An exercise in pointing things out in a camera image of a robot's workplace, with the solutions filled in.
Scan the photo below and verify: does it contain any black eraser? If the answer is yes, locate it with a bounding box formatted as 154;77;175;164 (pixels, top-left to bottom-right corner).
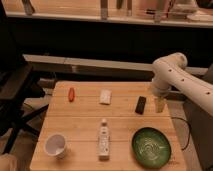
135;96;146;114

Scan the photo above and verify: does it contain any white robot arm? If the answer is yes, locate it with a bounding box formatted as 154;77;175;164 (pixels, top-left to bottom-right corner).
151;53;213;116

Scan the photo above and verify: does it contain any green bowl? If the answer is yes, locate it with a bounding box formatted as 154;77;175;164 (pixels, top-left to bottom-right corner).
131;127;172;169

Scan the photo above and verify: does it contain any white rectangular block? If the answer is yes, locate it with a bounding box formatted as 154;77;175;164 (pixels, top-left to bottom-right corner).
100;90;112;105

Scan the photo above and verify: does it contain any orange carrot toy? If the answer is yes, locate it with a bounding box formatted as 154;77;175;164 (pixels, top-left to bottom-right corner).
68;87;75;102

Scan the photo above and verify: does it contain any white paper cup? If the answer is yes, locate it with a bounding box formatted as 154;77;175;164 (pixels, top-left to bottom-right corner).
44;133;67;159

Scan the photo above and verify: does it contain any black office chair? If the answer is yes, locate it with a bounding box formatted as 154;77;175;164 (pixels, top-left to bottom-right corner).
0;56;48;154

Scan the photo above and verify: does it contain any black cable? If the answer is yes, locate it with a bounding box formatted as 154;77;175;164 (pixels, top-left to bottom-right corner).
172;116;191;151

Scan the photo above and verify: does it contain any wooden bench rail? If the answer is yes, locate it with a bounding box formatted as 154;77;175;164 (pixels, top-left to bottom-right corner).
23;54;208;76

